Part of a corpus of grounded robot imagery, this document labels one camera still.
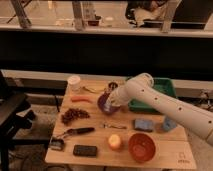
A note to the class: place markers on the metal cup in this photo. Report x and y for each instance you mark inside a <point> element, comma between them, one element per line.
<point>112,86</point>

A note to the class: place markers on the blue cup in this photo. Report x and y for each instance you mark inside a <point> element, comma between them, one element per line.
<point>168,124</point>

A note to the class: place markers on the purple bowl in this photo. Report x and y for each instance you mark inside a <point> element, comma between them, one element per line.
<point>101,102</point>

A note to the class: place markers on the small metal clip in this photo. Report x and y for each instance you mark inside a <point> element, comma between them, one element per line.
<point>57,144</point>

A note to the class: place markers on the green tray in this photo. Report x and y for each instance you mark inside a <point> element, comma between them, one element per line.
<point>162,85</point>

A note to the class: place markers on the light blue towel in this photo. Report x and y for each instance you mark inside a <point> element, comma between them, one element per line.
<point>107,107</point>

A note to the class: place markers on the bunch of red grapes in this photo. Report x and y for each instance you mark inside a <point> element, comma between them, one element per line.
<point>73,114</point>

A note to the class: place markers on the red bowl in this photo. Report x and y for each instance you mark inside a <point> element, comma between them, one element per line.
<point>141,147</point>

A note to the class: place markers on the black chair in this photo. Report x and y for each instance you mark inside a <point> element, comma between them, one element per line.
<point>10,122</point>

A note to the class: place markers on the black rectangular block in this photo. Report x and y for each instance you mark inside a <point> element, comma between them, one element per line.
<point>84,150</point>

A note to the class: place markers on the yellow banana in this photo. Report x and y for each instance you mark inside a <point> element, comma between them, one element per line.
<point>91,90</point>

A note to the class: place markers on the silver fork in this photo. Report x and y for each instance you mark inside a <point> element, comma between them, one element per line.
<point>112,126</point>

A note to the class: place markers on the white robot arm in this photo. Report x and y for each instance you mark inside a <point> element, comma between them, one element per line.
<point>140,87</point>

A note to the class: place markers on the blue sponge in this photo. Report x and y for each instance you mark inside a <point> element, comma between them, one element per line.
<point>143,125</point>

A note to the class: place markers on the seated person in background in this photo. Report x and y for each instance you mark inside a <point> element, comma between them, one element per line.
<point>144,12</point>

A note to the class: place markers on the white cup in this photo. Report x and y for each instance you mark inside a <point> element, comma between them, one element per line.
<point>74,82</point>

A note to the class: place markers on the yellow apple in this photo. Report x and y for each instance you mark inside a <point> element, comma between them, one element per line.
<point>114,142</point>

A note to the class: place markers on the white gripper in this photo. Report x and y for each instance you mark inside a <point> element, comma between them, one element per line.
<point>118,97</point>

